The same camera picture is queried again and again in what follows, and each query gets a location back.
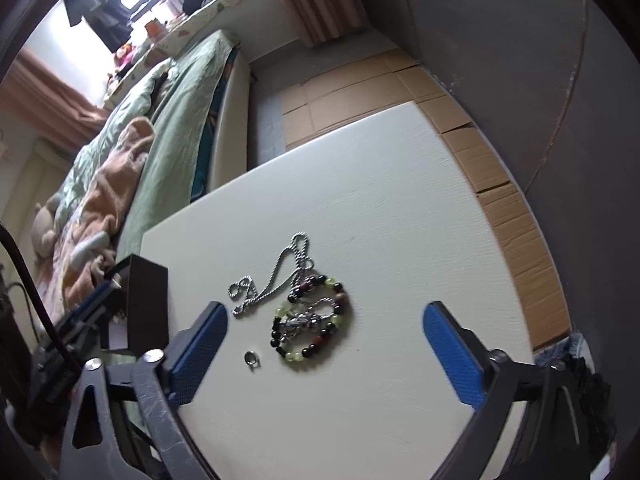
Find white low table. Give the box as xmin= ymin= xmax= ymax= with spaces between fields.
xmin=280 ymin=49 xmax=573 ymax=353

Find silver chain necklace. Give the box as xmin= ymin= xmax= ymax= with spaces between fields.
xmin=229 ymin=232 xmax=333 ymax=341

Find pink toys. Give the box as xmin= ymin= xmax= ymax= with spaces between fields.
xmin=114 ymin=42 xmax=138 ymax=68

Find green and black bead bracelet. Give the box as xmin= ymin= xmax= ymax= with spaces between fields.
xmin=269 ymin=274 xmax=351 ymax=365

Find pale green quilt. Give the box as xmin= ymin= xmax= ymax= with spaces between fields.
xmin=55 ymin=57 xmax=176 ymax=216

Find black box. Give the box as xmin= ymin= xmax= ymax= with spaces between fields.
xmin=102 ymin=255 xmax=170 ymax=353

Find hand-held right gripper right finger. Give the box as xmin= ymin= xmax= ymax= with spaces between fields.
xmin=422 ymin=301 xmax=593 ymax=480

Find green bed sheet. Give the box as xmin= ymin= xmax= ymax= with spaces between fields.
xmin=117 ymin=30 xmax=241 ymax=256

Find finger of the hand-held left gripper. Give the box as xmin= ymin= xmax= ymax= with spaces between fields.
xmin=54 ymin=274 xmax=128 ymax=346

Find pink curtain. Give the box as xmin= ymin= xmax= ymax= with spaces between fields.
xmin=260 ymin=0 xmax=371 ymax=48
xmin=0 ymin=52 xmax=108 ymax=148

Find white bed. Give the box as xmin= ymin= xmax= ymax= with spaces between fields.
xmin=0 ymin=30 xmax=258 ymax=311

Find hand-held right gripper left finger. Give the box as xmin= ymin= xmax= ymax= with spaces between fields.
xmin=60 ymin=301 xmax=230 ymax=480

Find patterned window seat cushion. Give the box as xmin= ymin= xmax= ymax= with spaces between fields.
xmin=105 ymin=0 xmax=281 ymax=106

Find dark hanging clothes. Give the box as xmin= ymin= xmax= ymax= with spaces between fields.
xmin=64 ymin=0 xmax=133 ymax=51

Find beige plush toy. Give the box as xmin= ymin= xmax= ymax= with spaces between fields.
xmin=31 ymin=202 xmax=63 ymax=261

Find black cable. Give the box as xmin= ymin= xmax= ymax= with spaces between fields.
xmin=0 ymin=222 xmax=81 ymax=376

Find pink fleece blanket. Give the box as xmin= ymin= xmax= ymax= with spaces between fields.
xmin=60 ymin=117 xmax=156 ymax=306

